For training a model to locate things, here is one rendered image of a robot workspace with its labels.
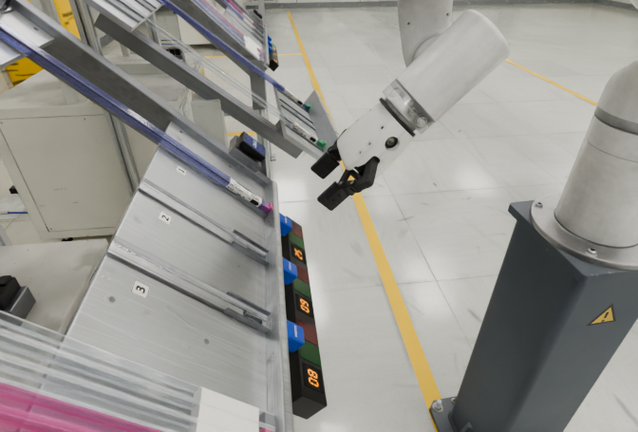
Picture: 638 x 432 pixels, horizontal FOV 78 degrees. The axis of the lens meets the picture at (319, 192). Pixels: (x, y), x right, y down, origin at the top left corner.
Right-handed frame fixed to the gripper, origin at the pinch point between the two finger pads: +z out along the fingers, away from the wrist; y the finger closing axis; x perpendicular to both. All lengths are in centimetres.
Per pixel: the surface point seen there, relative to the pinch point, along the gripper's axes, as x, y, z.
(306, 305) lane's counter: -4.8, -14.0, 11.1
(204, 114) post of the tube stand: 16.2, 29.7, 14.6
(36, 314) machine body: 21.2, -7.8, 41.8
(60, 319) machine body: 18.4, -9.2, 39.1
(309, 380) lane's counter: -3.9, -25.8, 11.1
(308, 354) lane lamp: -4.0, -22.3, 11.1
